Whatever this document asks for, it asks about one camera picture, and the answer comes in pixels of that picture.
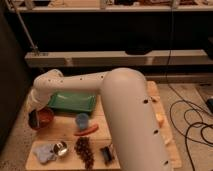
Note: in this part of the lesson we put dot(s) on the blue plastic cup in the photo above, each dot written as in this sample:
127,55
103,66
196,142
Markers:
82,121

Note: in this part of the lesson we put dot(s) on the green rectangular tray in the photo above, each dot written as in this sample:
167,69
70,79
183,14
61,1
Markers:
73,102

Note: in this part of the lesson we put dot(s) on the small steel bowl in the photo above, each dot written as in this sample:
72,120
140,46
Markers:
60,149

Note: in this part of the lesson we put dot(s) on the red bowl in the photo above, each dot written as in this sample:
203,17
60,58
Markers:
44,116

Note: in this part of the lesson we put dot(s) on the yellow apple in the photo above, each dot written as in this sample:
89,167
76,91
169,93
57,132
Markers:
160,120

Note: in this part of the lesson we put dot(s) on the dark grape bunch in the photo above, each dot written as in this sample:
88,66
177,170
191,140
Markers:
84,151

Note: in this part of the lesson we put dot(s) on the orange carrot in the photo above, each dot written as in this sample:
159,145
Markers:
87,131

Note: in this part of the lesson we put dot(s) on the wooden board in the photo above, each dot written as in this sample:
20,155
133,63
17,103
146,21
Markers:
63,129

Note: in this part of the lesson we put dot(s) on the white shelf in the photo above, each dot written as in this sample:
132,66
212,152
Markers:
117,58
181,8

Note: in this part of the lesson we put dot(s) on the white upper shelf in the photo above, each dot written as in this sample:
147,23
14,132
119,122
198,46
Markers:
181,8

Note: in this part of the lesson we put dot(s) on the white lower shelf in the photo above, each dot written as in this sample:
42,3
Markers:
117,58

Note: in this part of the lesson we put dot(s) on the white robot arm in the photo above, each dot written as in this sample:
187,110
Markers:
128,110

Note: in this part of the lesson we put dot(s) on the metal diagonal rod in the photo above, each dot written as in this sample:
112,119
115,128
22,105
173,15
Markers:
33,46

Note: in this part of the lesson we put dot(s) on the small black brush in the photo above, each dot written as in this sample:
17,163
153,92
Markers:
107,155

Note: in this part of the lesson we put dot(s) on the blue cloth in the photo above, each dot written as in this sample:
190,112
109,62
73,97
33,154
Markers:
44,153

